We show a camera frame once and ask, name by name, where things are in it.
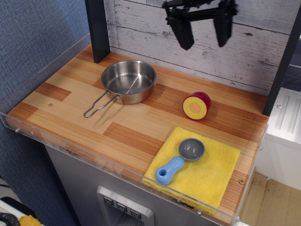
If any black post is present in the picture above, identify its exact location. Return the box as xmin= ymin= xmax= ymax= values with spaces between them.
xmin=262 ymin=6 xmax=301 ymax=116
xmin=85 ymin=0 xmax=111 ymax=63

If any silver button panel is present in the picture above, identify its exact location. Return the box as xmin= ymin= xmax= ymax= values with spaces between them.
xmin=96 ymin=186 xmax=155 ymax=226

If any clear acrylic guard rail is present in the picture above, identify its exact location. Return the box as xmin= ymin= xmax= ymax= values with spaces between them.
xmin=0 ymin=24 xmax=278 ymax=226

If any yellow black object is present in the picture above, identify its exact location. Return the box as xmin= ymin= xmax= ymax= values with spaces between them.
xmin=0 ymin=208 xmax=44 ymax=226

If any grey blue toy scoop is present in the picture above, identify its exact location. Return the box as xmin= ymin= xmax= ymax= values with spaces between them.
xmin=155 ymin=138 xmax=206 ymax=185

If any yellow cloth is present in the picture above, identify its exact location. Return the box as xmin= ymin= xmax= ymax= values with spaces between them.
xmin=142 ymin=127 xmax=240 ymax=215

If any stainless steel pot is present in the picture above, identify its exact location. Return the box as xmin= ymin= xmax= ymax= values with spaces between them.
xmin=83 ymin=60 xmax=157 ymax=118

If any black right post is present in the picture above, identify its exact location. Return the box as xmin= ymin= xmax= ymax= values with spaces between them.
xmin=262 ymin=6 xmax=301 ymax=116

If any white ribbed sink unit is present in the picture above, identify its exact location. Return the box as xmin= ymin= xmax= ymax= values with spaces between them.
xmin=255 ymin=88 xmax=301 ymax=190

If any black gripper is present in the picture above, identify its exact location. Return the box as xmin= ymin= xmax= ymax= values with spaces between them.
xmin=162 ymin=0 xmax=238 ymax=50

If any black left post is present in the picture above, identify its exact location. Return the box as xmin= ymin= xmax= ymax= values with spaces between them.
xmin=85 ymin=0 xmax=111 ymax=63

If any red yellow toy fruit half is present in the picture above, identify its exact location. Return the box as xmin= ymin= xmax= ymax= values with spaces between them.
xmin=182 ymin=91 xmax=211 ymax=120

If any grey toy cabinet front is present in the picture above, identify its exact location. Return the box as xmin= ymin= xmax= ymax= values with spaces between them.
xmin=46 ymin=146 xmax=216 ymax=226

